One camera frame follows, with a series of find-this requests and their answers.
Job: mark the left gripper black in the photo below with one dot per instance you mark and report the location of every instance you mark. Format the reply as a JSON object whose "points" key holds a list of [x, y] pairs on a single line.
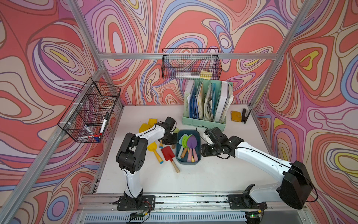
{"points": [[174, 140]]}

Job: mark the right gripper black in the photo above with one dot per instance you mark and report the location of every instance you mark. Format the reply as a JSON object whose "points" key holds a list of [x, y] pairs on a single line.
{"points": [[205, 153]]}

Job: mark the red square shovel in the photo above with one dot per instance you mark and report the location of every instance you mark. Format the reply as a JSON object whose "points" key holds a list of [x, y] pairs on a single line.
{"points": [[169, 156]]}

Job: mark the green trowel wooden handle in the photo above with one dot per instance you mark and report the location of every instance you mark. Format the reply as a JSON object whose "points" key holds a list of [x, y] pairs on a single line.
{"points": [[184, 144]]}

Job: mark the yellow shovel blue-tipped handle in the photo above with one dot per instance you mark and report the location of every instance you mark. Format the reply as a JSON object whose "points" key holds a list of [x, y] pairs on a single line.
{"points": [[153, 148]]}

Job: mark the purple trowel pink handle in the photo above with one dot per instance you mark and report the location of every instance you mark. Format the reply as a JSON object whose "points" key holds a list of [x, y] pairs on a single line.
{"points": [[189, 155], [192, 144]]}

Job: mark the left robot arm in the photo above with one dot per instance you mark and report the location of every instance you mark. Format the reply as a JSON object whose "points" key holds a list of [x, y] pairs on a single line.
{"points": [[132, 152]]}

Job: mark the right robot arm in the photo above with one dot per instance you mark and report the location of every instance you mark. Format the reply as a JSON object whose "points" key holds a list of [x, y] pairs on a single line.
{"points": [[293, 183]]}

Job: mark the teal storage box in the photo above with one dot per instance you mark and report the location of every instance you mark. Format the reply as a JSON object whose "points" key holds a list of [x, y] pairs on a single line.
{"points": [[189, 132]]}

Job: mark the yellow round shovel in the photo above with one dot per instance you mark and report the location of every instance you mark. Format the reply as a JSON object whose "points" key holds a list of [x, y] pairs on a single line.
{"points": [[144, 127]]}

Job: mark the clear box in basket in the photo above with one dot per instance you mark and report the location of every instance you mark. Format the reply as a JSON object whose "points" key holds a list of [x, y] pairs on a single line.
{"points": [[187, 75]]}

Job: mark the blue folder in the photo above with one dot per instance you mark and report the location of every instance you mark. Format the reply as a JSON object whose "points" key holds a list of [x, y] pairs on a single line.
{"points": [[193, 104]]}

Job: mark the yellow sticky note pad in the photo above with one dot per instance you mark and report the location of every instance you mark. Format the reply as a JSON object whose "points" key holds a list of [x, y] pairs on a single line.
{"points": [[236, 116]]}

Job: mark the black stapler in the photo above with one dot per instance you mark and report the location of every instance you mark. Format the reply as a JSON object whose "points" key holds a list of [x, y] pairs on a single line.
{"points": [[245, 114]]}

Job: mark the green file organizer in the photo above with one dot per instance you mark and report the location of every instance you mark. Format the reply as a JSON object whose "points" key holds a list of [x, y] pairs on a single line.
{"points": [[208, 92]]}

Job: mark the white book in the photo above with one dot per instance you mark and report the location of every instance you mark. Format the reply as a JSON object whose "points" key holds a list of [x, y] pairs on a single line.
{"points": [[222, 102]]}

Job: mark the black white marker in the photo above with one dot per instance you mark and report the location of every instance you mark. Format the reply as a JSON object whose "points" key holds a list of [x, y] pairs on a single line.
{"points": [[104, 123]]}

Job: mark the yellow sponge in basket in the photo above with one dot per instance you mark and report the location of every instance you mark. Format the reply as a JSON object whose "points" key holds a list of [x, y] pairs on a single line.
{"points": [[206, 75]]}

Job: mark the yellow shovel wooden handle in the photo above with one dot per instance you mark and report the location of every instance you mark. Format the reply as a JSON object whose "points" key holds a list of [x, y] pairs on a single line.
{"points": [[152, 122]]}

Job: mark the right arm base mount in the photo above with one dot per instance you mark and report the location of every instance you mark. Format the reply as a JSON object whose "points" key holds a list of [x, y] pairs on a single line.
{"points": [[244, 201]]}

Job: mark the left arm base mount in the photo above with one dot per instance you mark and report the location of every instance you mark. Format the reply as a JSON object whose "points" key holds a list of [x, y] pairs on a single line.
{"points": [[141, 203]]}

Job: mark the back wire basket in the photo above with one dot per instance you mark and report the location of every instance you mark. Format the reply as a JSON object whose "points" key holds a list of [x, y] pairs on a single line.
{"points": [[190, 60]]}

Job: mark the wire basket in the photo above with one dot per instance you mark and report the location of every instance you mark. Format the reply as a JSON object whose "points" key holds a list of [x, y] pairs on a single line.
{"points": [[190, 60], [83, 120]]}

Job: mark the left wire basket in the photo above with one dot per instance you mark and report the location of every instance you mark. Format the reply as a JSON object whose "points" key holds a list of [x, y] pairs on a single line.
{"points": [[83, 120]]}

